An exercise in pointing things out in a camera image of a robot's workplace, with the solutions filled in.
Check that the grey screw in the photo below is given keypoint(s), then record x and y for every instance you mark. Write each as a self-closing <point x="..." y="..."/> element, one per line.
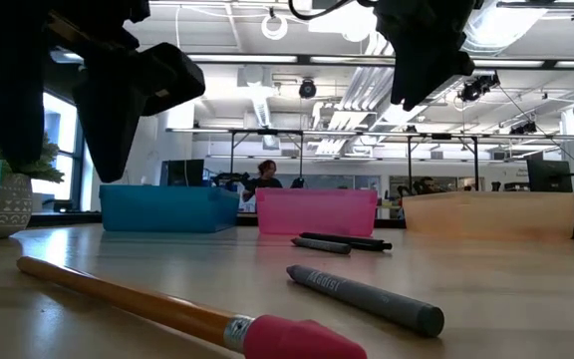
<point x="367" y="299"/>

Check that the orange pencil pink eraser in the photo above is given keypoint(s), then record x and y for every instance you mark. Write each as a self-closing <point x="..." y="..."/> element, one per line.
<point x="167" y="309"/>

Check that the pink plastic bin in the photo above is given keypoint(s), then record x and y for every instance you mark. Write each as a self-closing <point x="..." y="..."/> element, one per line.
<point x="317" y="212"/>

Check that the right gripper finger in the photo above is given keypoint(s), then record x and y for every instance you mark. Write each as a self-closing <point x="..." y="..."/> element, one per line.
<point x="426" y="80"/>

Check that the black computer monitor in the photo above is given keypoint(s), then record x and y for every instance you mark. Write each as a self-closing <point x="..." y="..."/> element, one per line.
<point x="548" y="175"/>
<point x="182" y="173"/>

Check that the orange plastic bin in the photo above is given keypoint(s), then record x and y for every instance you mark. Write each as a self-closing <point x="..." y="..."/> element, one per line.
<point x="491" y="217"/>

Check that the bright window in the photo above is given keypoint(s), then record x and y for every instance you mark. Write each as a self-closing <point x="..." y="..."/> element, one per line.
<point x="60" y="144"/>

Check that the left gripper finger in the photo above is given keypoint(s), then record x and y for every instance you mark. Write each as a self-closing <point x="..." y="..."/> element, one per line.
<point x="110" y="124"/>
<point x="8" y="109"/>

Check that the person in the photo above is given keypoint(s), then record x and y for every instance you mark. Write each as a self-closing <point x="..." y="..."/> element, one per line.
<point x="429" y="187"/>
<point x="266" y="182"/>

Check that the black gantry frame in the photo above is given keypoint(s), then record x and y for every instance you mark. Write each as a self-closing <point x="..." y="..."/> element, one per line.
<point x="441" y="136"/>
<point x="267" y="132"/>

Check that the black ceiling camera cluster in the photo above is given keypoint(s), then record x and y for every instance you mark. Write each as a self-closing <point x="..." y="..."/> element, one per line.
<point x="476" y="89"/>

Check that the silver air duct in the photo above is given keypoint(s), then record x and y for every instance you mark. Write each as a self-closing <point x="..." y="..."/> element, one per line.
<point x="496" y="30"/>

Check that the black background robot arm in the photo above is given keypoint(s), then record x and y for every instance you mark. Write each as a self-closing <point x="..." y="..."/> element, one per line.
<point x="229" y="178"/>

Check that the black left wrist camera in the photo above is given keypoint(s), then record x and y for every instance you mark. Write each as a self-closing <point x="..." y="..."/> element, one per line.
<point x="172" y="77"/>

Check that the grey crayon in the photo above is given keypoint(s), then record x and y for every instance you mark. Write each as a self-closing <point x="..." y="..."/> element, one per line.
<point x="322" y="245"/>

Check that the long ceiling light strip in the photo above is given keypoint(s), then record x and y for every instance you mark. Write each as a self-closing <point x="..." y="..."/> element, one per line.
<point x="242" y="58"/>

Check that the blue plastic bin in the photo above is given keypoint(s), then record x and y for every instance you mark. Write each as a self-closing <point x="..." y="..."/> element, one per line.
<point x="167" y="209"/>

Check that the thick black pen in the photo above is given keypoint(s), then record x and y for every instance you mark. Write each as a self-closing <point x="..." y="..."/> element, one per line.
<point x="362" y="243"/>

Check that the green potted succulent plant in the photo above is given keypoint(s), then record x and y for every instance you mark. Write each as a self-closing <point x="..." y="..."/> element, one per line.
<point x="10" y="209"/>

